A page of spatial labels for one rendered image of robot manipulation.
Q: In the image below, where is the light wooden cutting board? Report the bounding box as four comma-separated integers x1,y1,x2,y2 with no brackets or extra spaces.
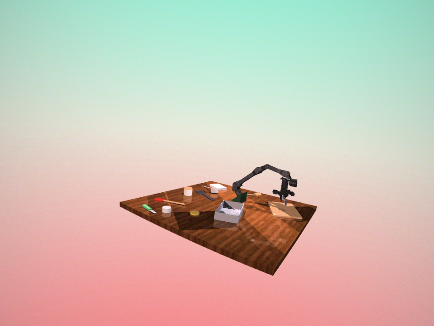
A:
268,201,303,219

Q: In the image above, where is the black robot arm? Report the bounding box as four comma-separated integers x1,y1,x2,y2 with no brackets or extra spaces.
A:
232,164,297,196

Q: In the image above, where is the grey roasting tin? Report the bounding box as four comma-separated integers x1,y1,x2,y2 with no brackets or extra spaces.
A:
214,201,244,224

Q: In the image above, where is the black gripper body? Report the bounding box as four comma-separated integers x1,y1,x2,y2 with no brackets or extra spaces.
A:
272,185,295,196

